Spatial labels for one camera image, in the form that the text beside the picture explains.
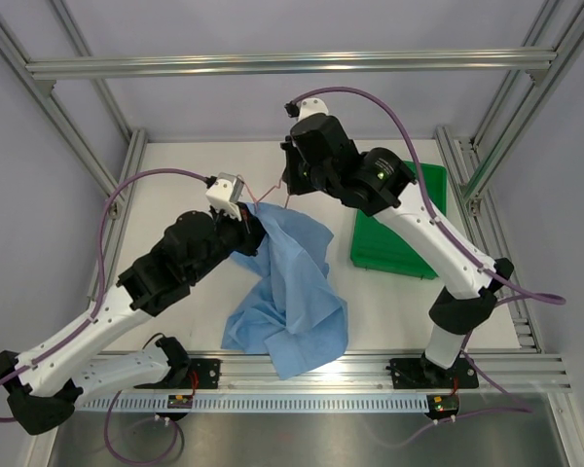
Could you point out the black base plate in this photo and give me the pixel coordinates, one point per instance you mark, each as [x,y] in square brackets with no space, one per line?
[417,373]
[206,370]

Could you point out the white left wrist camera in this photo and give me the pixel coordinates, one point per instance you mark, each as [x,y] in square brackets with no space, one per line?
[223,193]

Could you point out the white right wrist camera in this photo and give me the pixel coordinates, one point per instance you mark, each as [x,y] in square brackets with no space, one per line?
[305,108]

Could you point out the green plastic tray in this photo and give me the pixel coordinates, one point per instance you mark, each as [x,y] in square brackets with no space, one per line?
[376,247]

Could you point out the pink wire hanger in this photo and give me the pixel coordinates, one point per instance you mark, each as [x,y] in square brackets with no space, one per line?
[248,197]

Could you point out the aluminium left frame post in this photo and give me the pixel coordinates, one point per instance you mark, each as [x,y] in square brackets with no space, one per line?
[43,95]

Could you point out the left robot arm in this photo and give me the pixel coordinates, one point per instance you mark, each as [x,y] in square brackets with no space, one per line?
[46,384]

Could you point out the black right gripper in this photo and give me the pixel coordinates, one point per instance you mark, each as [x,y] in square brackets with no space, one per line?
[294,184]

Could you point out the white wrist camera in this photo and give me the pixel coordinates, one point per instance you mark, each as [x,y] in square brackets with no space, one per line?
[305,108]
[223,193]

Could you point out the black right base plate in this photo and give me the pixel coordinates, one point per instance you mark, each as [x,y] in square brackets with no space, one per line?
[417,373]

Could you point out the aluminium front rail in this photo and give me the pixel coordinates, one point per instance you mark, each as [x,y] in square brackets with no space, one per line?
[366,372]

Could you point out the aluminium top crossbar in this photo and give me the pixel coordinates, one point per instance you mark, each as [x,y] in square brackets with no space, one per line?
[90,67]

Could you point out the blue shirt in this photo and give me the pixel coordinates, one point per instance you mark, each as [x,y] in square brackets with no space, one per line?
[292,313]

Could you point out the white slotted cable duct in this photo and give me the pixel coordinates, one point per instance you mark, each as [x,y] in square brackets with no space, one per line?
[255,403]

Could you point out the aluminium frame post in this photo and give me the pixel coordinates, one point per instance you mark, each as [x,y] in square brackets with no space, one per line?
[43,95]
[519,179]

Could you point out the aluminium right frame post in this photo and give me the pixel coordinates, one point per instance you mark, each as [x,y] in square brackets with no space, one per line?
[519,179]

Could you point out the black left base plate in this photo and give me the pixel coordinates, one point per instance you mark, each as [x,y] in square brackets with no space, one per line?
[206,370]

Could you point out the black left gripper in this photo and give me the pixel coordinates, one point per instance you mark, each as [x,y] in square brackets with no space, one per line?
[250,229]

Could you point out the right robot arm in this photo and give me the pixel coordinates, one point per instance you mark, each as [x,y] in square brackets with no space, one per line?
[320,157]

